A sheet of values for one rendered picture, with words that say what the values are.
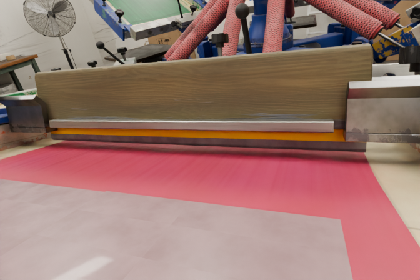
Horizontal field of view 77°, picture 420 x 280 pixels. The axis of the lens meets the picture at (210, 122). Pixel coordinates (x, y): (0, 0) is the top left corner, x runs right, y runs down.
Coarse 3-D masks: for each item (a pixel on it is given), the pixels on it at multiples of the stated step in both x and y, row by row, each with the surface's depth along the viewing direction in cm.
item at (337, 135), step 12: (60, 132) 38; (72, 132) 37; (84, 132) 36; (96, 132) 36; (108, 132) 35; (120, 132) 34; (132, 132) 34; (144, 132) 33; (156, 132) 32; (168, 132) 32; (180, 132) 31; (192, 132) 31; (204, 132) 30; (216, 132) 30; (228, 132) 29; (240, 132) 29; (252, 132) 28; (264, 132) 28; (276, 132) 27; (288, 132) 27; (300, 132) 27; (312, 132) 26; (324, 132) 26; (336, 132) 25
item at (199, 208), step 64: (128, 192) 21; (192, 192) 20; (256, 192) 19; (320, 192) 19; (384, 192) 18; (0, 256) 14; (64, 256) 14; (128, 256) 13; (192, 256) 13; (256, 256) 13; (320, 256) 12; (384, 256) 12
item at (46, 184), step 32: (0, 160) 32; (32, 160) 32; (64, 160) 31; (96, 160) 30; (128, 160) 29; (0, 192) 22; (32, 192) 22; (64, 192) 22; (96, 192) 21; (0, 224) 17; (32, 224) 17
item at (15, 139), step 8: (0, 128) 37; (8, 128) 38; (0, 136) 37; (8, 136) 38; (16, 136) 39; (24, 136) 40; (32, 136) 41; (40, 136) 43; (48, 136) 44; (0, 144) 37; (8, 144) 38; (16, 144) 39; (416, 144) 26
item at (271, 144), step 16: (176, 144) 32; (192, 144) 31; (208, 144) 30; (224, 144) 30; (240, 144) 29; (256, 144) 28; (272, 144) 28; (288, 144) 27; (304, 144) 27; (320, 144) 26; (336, 144) 26; (352, 144) 25
